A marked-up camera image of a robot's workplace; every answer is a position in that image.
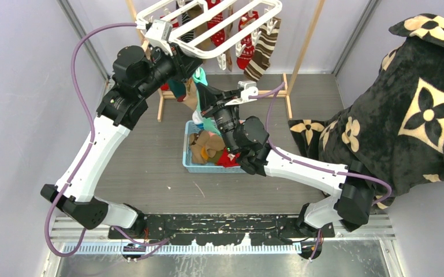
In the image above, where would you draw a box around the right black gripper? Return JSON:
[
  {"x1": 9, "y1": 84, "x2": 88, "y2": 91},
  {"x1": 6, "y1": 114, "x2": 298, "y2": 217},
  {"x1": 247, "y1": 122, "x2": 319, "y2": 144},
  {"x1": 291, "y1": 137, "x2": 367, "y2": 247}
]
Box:
[{"x1": 197, "y1": 82, "x2": 241, "y2": 154}]

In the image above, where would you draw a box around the mint green blue sock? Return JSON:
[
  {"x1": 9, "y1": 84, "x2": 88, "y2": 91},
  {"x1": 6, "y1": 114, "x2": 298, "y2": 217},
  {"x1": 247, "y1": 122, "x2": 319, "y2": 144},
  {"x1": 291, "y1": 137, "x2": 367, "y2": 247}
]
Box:
[{"x1": 192, "y1": 67, "x2": 220, "y2": 135}]

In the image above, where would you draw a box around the white hanger clip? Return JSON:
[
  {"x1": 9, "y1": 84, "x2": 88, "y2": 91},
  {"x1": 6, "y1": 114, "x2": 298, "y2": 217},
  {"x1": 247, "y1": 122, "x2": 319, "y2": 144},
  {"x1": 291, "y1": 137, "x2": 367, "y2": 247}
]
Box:
[{"x1": 217, "y1": 53, "x2": 227, "y2": 70}]

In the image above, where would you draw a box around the white plastic sock hanger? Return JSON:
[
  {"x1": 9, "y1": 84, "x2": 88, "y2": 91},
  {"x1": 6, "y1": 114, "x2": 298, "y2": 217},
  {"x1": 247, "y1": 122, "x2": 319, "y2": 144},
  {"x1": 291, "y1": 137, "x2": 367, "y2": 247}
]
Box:
[{"x1": 135, "y1": 0, "x2": 283, "y2": 60}]

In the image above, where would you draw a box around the red white patterned sock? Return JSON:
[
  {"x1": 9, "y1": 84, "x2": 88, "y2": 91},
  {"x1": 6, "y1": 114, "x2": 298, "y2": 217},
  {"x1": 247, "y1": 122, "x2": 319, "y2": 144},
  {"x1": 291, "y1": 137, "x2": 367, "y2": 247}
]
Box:
[{"x1": 215, "y1": 149, "x2": 240, "y2": 168}]

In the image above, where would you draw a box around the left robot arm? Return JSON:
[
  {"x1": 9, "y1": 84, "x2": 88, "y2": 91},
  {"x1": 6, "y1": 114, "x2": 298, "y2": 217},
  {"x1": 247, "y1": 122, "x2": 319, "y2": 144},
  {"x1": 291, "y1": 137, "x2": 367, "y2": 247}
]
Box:
[{"x1": 40, "y1": 46, "x2": 202, "y2": 238}]

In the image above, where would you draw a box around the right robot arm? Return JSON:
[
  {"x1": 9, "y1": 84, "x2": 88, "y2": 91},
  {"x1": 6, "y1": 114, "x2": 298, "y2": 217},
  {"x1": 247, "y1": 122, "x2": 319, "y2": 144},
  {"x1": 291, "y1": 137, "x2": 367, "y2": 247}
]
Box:
[{"x1": 196, "y1": 83, "x2": 375, "y2": 237}]

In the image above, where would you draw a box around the light blue plastic basket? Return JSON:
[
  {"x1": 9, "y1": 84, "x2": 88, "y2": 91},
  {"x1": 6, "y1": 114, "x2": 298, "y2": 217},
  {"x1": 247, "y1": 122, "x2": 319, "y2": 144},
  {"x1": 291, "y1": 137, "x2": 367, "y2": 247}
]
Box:
[{"x1": 182, "y1": 120, "x2": 244, "y2": 174}]

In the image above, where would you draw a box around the wooden hanging rack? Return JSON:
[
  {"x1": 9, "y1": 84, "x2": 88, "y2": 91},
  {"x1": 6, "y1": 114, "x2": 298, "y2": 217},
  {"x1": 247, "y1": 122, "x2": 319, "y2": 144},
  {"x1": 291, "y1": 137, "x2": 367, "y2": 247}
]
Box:
[{"x1": 126, "y1": 1, "x2": 325, "y2": 119}]

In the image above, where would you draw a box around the tan brown sock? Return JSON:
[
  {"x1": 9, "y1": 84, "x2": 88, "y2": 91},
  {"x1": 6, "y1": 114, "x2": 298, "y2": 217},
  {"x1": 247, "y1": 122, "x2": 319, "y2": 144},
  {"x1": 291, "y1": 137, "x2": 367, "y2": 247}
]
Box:
[{"x1": 188, "y1": 130, "x2": 225, "y2": 164}]

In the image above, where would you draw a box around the red snowflake sock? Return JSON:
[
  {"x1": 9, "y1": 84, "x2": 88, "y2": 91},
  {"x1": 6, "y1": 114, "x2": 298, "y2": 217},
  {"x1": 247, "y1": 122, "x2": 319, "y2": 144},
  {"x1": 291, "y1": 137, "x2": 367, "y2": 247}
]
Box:
[{"x1": 206, "y1": 0, "x2": 226, "y2": 47}]

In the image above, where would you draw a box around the brown white striped sock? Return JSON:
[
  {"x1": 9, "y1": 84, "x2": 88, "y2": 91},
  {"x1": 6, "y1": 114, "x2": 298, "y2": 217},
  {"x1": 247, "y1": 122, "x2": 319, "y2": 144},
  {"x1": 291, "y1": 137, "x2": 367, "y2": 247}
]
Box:
[{"x1": 244, "y1": 17, "x2": 281, "y2": 82}]

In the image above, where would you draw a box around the red santa christmas sock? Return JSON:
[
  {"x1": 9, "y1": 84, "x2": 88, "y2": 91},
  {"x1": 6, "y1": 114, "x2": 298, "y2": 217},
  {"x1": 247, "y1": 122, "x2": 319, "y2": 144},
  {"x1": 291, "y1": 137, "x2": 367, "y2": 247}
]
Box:
[{"x1": 236, "y1": 10, "x2": 259, "y2": 70}]

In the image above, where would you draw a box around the black floral blanket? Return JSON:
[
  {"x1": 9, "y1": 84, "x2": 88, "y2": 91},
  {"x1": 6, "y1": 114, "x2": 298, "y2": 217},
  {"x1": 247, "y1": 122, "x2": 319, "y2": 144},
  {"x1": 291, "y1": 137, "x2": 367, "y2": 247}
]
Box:
[{"x1": 288, "y1": 13, "x2": 444, "y2": 209}]

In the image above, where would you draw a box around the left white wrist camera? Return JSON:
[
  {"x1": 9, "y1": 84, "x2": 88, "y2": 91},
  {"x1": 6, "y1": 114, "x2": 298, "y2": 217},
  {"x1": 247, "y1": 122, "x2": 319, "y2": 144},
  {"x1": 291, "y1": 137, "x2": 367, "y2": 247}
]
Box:
[{"x1": 145, "y1": 20, "x2": 173, "y2": 56}]

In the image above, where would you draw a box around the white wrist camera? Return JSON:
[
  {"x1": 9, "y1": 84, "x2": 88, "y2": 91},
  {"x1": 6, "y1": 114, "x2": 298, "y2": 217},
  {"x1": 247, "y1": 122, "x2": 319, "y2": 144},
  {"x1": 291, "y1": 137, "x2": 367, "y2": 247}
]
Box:
[
  {"x1": 225, "y1": 81, "x2": 259, "y2": 106},
  {"x1": 145, "y1": 20, "x2": 173, "y2": 56}
]

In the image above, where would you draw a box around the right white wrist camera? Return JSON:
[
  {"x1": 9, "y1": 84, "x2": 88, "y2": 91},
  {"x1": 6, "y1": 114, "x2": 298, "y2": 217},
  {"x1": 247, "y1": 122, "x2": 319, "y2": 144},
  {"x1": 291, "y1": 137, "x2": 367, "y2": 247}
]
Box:
[{"x1": 225, "y1": 81, "x2": 259, "y2": 106}]

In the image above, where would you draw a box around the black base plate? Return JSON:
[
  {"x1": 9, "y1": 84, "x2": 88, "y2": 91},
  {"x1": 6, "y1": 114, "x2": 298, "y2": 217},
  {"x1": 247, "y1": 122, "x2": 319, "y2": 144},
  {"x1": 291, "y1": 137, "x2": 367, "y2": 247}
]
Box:
[{"x1": 130, "y1": 214, "x2": 335, "y2": 246}]

